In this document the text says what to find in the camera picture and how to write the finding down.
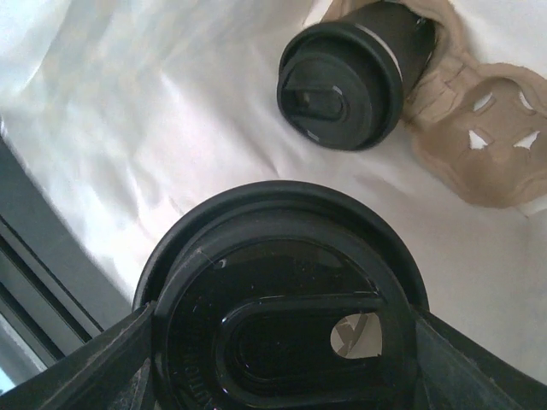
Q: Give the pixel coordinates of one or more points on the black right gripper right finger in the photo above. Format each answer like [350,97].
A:
[457,373]

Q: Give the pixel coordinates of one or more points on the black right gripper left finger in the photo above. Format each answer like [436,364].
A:
[112,371]

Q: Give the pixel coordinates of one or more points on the blue checkered paper bag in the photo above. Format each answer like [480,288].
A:
[127,114]

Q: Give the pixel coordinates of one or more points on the black plastic cup lid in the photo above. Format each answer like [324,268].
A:
[340,86]

